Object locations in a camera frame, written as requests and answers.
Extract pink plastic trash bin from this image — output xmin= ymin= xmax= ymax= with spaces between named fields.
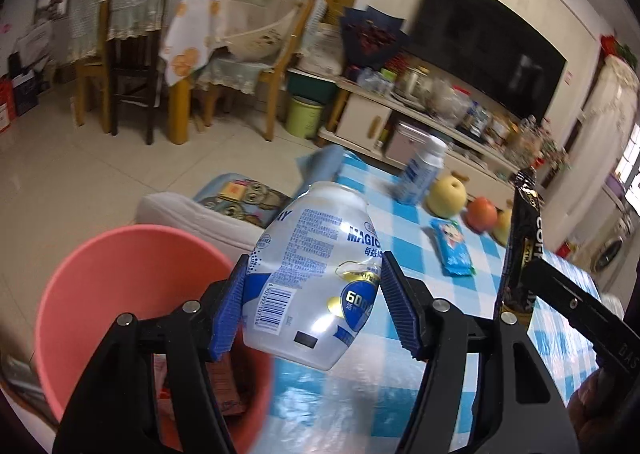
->
xmin=36 ymin=225 xmax=272 ymax=453

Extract black flat television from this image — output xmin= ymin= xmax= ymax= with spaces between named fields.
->
xmin=408 ymin=0 xmax=566 ymax=122

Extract wooden chair near cabinet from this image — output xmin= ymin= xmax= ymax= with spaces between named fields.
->
xmin=198 ymin=0 xmax=326 ymax=141

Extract white shopping bag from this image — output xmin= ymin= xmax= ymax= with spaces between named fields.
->
xmin=15 ymin=21 xmax=53 ymax=68

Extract white tv cabinet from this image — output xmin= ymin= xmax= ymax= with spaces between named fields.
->
xmin=317 ymin=78 xmax=518 ymax=206

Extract blue white checkered tablecloth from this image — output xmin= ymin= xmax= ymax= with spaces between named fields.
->
xmin=249 ymin=151 xmax=601 ymax=454

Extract red gift boxes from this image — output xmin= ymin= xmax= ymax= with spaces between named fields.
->
xmin=0 ymin=77 xmax=15 ymax=133

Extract crushed white plastic bottle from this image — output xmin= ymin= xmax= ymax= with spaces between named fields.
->
xmin=242 ymin=181 xmax=383 ymax=370

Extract white rice sack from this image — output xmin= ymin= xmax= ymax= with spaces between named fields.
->
xmin=297 ymin=23 xmax=344 ymax=77

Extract red apple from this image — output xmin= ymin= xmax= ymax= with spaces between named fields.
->
xmin=465 ymin=196 xmax=498 ymax=233

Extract owl pattern cushion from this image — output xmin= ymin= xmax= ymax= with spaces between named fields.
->
xmin=193 ymin=173 xmax=291 ymax=229

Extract large yellow pear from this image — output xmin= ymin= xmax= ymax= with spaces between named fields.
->
xmin=425 ymin=175 xmax=468 ymax=218

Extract light wooden chair with cover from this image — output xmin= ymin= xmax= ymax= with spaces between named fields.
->
xmin=67 ymin=0 xmax=111 ymax=133

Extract blue cushioned chair back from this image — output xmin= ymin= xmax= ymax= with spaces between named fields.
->
xmin=293 ymin=144 xmax=344 ymax=197

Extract grey cushioned chair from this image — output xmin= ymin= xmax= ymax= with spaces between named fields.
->
xmin=134 ymin=192 xmax=262 ymax=263

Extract black coffee sachet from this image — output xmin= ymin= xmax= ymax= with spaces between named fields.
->
xmin=495 ymin=166 xmax=544 ymax=329

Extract wooden dining table with cloth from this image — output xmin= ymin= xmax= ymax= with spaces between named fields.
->
xmin=160 ymin=0 xmax=222 ymax=144

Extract green trash bin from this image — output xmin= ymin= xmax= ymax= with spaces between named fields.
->
xmin=285 ymin=96 xmax=323 ymax=139

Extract dark wooden chair with cover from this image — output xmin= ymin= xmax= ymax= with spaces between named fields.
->
xmin=106 ymin=0 xmax=166 ymax=145

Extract dark blue flower bouquet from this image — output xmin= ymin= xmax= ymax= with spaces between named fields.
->
xmin=340 ymin=6 xmax=409 ymax=71

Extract paper trash in bin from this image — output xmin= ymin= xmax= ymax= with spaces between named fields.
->
xmin=153 ymin=353 xmax=246 ymax=420

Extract blue snack packet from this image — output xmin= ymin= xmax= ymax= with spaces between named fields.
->
xmin=431 ymin=218 xmax=475 ymax=277

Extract small yellow pear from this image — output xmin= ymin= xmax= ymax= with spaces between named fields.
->
xmin=491 ymin=207 xmax=512 ymax=246

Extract person right hand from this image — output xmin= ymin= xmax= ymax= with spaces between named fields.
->
xmin=567 ymin=367 xmax=640 ymax=454

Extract upright white blue bottle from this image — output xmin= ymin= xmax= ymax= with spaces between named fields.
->
xmin=394 ymin=136 xmax=447 ymax=205

